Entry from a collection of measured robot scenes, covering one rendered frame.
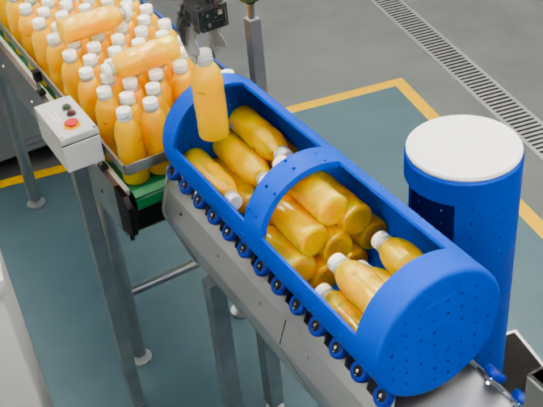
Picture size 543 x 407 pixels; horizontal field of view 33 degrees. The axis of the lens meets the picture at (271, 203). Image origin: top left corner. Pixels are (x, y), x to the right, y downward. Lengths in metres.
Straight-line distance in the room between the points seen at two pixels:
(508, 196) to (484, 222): 0.08
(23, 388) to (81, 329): 1.27
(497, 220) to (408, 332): 0.69
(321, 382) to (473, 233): 0.57
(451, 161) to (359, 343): 0.70
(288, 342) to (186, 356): 1.24
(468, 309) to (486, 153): 0.63
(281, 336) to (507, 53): 3.06
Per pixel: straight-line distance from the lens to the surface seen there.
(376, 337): 1.62
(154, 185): 2.46
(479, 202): 2.21
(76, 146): 2.36
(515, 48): 4.90
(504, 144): 2.29
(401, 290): 1.60
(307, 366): 1.97
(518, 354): 2.99
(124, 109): 2.38
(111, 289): 2.75
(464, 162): 2.22
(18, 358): 2.11
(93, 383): 3.22
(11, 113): 3.81
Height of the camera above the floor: 2.31
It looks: 37 degrees down
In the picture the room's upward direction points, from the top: 6 degrees counter-clockwise
